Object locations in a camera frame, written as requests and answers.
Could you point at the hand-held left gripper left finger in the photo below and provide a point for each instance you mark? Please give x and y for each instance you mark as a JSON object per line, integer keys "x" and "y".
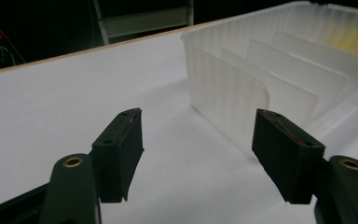
{"x": 115, "y": 161}

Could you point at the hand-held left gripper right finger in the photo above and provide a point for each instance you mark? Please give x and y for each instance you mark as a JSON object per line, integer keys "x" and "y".
{"x": 292, "y": 161}

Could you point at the translucent plastic divided storage box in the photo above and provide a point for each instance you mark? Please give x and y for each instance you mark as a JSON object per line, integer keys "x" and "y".
{"x": 279, "y": 68}

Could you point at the yellow item inside box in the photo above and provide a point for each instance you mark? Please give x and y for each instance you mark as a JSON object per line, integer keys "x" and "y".
{"x": 351, "y": 40}

